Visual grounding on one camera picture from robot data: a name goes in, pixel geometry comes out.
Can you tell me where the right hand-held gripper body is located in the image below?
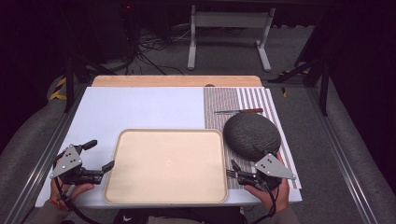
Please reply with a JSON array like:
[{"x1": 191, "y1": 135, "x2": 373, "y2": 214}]
[{"x1": 236, "y1": 152, "x2": 297, "y2": 192}]

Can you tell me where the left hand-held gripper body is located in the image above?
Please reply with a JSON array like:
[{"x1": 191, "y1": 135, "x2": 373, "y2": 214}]
[{"x1": 49, "y1": 143, "x2": 105, "y2": 187}]

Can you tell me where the beige plastic tray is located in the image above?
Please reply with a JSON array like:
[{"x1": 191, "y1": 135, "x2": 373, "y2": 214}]
[{"x1": 103, "y1": 128, "x2": 230, "y2": 205}]

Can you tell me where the person's left hand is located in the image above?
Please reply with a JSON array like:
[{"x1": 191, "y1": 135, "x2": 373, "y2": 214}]
[{"x1": 49, "y1": 178, "x2": 95, "y2": 207}]

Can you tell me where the person's right hand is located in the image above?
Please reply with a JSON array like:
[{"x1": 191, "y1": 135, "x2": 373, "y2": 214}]
[{"x1": 243, "y1": 153, "x2": 290, "y2": 213}]

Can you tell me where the dark grey round bowl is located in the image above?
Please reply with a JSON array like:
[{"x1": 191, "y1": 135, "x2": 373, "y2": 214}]
[{"x1": 222, "y1": 112, "x2": 283, "y2": 163}]

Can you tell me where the yellow and black tape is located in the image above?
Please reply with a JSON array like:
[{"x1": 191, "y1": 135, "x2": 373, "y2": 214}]
[{"x1": 48, "y1": 77, "x2": 68, "y2": 102}]

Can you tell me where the white board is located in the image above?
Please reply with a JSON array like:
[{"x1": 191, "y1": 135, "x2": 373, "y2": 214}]
[{"x1": 34, "y1": 86, "x2": 304, "y2": 209}]

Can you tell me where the striped place mat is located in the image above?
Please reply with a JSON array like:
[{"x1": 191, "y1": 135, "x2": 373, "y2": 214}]
[{"x1": 203, "y1": 86, "x2": 303, "y2": 190}]

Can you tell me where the black metal stand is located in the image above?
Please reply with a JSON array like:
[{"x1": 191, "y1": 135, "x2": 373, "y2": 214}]
[
  {"x1": 270, "y1": 57, "x2": 332, "y2": 118},
  {"x1": 63, "y1": 54, "x2": 117, "y2": 114}
]

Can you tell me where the wooden table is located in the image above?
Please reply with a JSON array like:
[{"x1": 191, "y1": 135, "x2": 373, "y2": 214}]
[{"x1": 91, "y1": 75, "x2": 263, "y2": 89}]

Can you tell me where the grey metal stand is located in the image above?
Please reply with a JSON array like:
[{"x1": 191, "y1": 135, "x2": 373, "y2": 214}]
[{"x1": 186, "y1": 4, "x2": 276, "y2": 73}]

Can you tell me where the aluminium frame rail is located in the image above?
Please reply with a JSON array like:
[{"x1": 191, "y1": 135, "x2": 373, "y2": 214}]
[
  {"x1": 2, "y1": 83, "x2": 92, "y2": 224},
  {"x1": 302, "y1": 86, "x2": 379, "y2": 224}
]

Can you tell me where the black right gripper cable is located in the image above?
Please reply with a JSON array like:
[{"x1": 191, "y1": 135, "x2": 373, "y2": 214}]
[{"x1": 250, "y1": 183, "x2": 279, "y2": 224}]

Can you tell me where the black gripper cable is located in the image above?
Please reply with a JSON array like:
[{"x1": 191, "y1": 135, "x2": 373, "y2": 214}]
[
  {"x1": 51, "y1": 155, "x2": 97, "y2": 224},
  {"x1": 250, "y1": 183, "x2": 279, "y2": 224}
]

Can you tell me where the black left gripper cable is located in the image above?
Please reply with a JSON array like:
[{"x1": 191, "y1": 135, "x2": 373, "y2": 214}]
[{"x1": 51, "y1": 155, "x2": 97, "y2": 224}]

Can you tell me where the bundle of black floor cables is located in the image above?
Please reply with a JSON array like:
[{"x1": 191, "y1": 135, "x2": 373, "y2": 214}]
[{"x1": 124, "y1": 26, "x2": 194, "y2": 76}]

